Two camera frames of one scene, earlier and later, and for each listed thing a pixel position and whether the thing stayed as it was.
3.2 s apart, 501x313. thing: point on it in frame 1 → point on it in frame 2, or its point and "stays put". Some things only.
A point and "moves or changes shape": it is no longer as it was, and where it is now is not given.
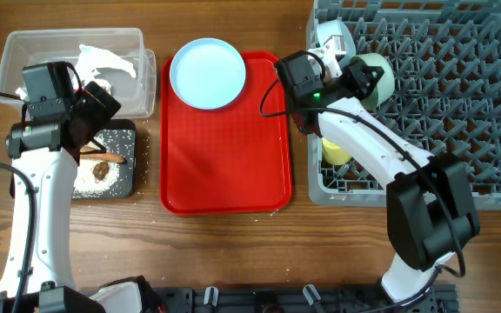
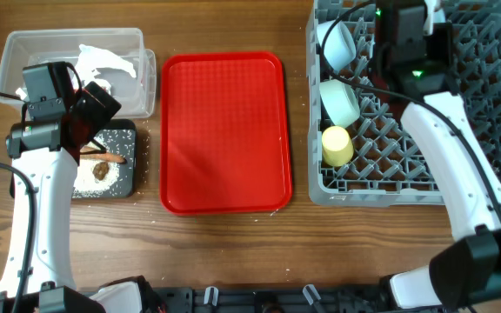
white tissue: (92, 60) stays put
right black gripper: (350, 76) → (440, 41)
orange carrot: (104, 157) stays put
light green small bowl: (385, 83) moves or changes shape
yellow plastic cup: (333, 154) stays put
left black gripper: (101, 106) stays put
